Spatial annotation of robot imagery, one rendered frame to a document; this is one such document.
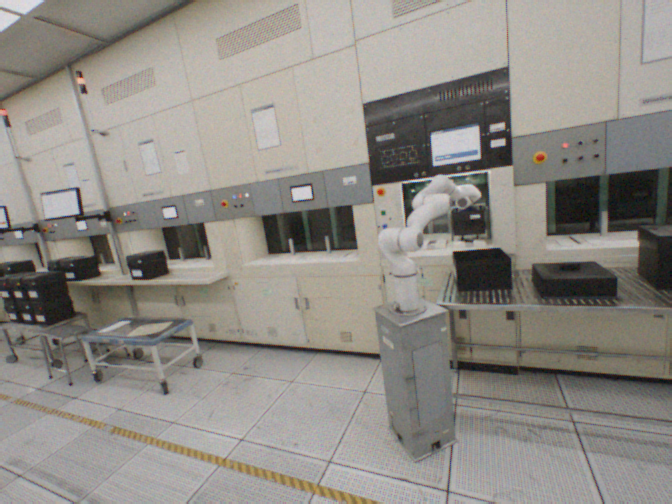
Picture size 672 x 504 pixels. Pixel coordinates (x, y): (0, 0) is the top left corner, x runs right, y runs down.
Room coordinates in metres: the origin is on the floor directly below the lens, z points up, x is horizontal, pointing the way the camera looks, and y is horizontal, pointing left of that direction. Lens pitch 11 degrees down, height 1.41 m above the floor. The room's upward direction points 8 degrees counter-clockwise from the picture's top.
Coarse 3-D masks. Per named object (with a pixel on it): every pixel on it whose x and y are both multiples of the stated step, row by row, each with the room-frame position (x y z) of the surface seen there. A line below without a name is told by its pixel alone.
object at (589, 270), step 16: (544, 272) 1.52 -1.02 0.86; (560, 272) 1.48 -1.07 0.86; (576, 272) 1.45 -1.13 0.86; (592, 272) 1.42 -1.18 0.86; (608, 272) 1.40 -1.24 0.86; (544, 288) 1.43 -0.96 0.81; (560, 288) 1.41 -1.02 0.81; (576, 288) 1.38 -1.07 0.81; (592, 288) 1.36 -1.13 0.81; (608, 288) 1.34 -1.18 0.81
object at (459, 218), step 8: (456, 208) 2.48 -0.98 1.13; (480, 208) 2.41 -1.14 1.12; (456, 216) 2.31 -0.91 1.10; (464, 216) 2.28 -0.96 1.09; (472, 216) 2.26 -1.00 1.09; (480, 216) 2.24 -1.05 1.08; (456, 224) 2.31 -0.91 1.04; (464, 224) 2.29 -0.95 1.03; (472, 224) 2.27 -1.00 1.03; (480, 224) 2.25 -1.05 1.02; (456, 232) 2.32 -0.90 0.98; (464, 232) 2.30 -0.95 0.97; (472, 232) 2.27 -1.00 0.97; (480, 232) 2.25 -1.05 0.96
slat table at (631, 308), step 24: (456, 288) 1.74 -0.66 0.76; (528, 288) 1.59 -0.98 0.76; (624, 288) 1.42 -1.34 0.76; (648, 288) 1.38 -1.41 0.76; (576, 312) 1.31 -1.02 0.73; (600, 312) 1.27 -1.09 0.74; (624, 312) 1.24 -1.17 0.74; (648, 312) 1.20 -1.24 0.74; (456, 360) 2.07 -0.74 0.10; (552, 408) 1.35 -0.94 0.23; (576, 408) 1.33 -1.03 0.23
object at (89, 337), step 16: (128, 320) 2.96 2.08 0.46; (144, 320) 2.94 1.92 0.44; (160, 320) 2.86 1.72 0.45; (176, 320) 2.78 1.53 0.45; (192, 320) 2.73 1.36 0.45; (112, 336) 2.56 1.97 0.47; (128, 336) 2.48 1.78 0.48; (144, 336) 2.48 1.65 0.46; (160, 336) 2.43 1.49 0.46; (192, 336) 2.72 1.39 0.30; (112, 352) 2.86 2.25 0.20; (96, 368) 2.70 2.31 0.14; (144, 368) 2.42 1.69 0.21; (160, 368) 2.37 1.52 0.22; (160, 384) 2.33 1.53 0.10
